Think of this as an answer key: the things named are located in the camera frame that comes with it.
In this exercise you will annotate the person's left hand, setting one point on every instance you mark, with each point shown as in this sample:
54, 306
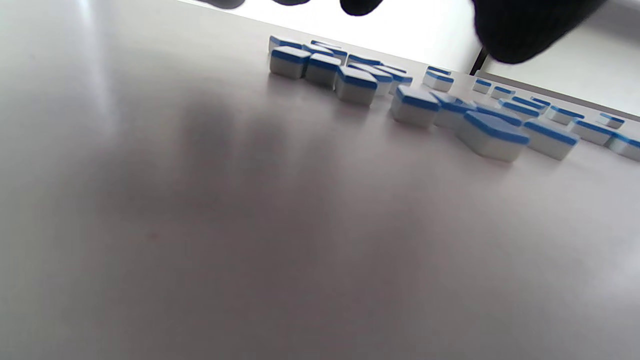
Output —
530, 30

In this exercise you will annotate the blue mahjong tiles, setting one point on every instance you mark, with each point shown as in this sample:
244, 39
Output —
412, 107

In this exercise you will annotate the grey roller blind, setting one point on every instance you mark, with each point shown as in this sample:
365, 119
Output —
600, 65

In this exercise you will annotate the wide white roller blind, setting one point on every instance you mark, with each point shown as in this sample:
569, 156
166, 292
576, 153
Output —
425, 30

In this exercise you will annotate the black window frame post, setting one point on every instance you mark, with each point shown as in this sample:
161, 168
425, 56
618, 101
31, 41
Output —
479, 62

